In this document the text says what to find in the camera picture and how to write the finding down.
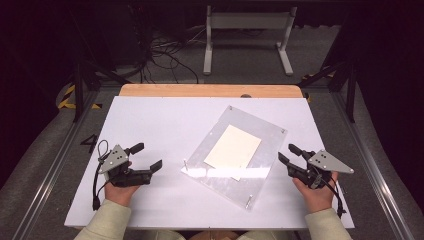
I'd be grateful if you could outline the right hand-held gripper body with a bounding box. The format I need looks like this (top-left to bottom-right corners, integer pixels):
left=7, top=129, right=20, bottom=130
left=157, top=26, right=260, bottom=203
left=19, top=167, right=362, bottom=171
left=287, top=149, right=355, bottom=190

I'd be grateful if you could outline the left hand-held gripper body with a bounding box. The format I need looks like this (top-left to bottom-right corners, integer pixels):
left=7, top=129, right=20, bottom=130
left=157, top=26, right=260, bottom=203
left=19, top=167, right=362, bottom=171
left=97, top=143, right=153, bottom=188

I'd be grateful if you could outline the clear acrylic photo frame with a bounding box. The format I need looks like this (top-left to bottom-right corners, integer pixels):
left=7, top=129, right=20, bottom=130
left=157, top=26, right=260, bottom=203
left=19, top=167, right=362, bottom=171
left=180, top=105, right=288, bottom=212

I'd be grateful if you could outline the painting picture card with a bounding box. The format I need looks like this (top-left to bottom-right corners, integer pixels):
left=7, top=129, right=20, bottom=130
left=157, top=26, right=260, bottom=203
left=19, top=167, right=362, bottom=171
left=203, top=124, right=263, bottom=182

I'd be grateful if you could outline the person's left hand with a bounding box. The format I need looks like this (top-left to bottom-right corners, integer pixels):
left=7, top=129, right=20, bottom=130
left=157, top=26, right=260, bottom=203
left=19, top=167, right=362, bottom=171
left=104, top=181, right=142, bottom=208

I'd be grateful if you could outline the person's right hand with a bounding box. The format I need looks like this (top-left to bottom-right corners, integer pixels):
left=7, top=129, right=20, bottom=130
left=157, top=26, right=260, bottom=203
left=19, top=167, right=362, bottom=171
left=292, top=171, right=340, bottom=214

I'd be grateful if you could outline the white board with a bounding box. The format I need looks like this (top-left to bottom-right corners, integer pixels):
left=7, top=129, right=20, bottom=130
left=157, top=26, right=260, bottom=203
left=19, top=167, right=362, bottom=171
left=64, top=95, right=355, bottom=231

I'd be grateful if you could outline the black tripod stand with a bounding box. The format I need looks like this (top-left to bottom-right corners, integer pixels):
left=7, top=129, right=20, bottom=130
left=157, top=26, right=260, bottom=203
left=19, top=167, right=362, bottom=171
left=298, top=59, right=358, bottom=124
left=71, top=9, right=132, bottom=123

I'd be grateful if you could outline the yellow black floor tape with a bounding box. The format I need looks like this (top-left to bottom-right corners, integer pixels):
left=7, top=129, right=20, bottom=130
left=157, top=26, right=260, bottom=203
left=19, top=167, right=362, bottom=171
left=300, top=70, right=335, bottom=82
left=58, top=84, right=103, bottom=110

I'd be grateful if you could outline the wooden table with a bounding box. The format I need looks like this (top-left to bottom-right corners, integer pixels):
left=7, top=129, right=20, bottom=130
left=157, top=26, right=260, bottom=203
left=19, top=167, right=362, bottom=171
left=118, top=83, right=304, bottom=99

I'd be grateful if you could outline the white metal stand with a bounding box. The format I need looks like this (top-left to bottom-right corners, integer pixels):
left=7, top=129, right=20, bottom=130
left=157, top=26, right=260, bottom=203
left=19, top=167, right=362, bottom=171
left=203, top=4, right=298, bottom=77

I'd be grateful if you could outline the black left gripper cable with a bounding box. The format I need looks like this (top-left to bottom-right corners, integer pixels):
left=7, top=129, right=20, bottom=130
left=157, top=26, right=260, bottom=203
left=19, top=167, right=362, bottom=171
left=92, top=139, right=111, bottom=212

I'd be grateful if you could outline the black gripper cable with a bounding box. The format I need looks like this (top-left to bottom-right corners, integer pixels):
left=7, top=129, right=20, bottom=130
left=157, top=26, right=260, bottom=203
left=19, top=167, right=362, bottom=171
left=92, top=139, right=111, bottom=212
left=328, top=179, right=347, bottom=218

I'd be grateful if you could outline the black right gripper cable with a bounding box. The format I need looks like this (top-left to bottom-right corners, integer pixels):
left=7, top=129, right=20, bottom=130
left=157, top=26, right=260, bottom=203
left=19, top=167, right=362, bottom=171
left=328, top=179, right=347, bottom=218

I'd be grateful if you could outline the aluminium floor rail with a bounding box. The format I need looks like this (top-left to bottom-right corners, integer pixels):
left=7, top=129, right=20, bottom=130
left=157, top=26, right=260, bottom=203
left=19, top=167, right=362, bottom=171
left=333, top=91, right=416, bottom=240
left=13, top=89, right=101, bottom=240

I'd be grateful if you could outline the bundle of black floor cables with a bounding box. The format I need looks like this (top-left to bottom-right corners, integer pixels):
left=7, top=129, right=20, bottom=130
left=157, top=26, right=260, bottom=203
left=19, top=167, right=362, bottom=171
left=128, top=6, right=201, bottom=84

